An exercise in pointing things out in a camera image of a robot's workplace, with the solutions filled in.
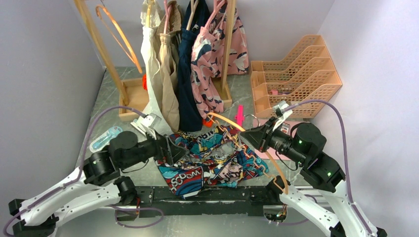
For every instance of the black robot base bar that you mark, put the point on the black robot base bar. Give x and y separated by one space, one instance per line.
249 200

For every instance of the comic print shorts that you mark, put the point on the comic print shorts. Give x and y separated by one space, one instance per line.
213 160

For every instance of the blue toothbrush package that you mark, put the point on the blue toothbrush package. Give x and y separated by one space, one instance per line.
101 141

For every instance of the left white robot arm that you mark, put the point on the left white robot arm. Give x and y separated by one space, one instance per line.
95 183

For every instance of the orange hanger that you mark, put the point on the orange hanger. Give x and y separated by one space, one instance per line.
252 157
121 40

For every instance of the pink floral hanging garment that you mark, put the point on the pink floral hanging garment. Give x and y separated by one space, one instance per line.
208 54

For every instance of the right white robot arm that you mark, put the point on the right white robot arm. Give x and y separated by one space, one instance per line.
304 145

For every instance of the beige hanging garment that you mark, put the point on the beige hanging garment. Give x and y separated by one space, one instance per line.
168 39

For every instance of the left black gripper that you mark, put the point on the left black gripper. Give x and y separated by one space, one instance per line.
168 149

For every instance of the wooden clothes rack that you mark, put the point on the wooden clothes rack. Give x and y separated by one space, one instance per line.
131 91

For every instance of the orange cloth on table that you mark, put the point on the orange cloth on table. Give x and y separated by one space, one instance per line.
207 122

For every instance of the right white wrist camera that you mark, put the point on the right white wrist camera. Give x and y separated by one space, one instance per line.
282 112

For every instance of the orange plastic file organizer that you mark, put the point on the orange plastic file organizer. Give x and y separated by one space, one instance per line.
306 72

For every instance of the white hanging garment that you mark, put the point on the white hanging garment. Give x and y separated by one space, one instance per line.
151 17

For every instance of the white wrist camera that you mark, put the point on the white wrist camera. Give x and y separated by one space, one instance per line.
147 124
282 112

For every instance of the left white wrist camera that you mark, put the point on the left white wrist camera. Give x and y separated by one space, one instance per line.
147 124

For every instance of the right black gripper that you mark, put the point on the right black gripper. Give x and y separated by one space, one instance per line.
260 137

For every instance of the navy hanging garment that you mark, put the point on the navy hanging garment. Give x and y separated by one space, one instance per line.
196 16

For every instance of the pink clip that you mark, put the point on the pink clip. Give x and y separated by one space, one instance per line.
239 117

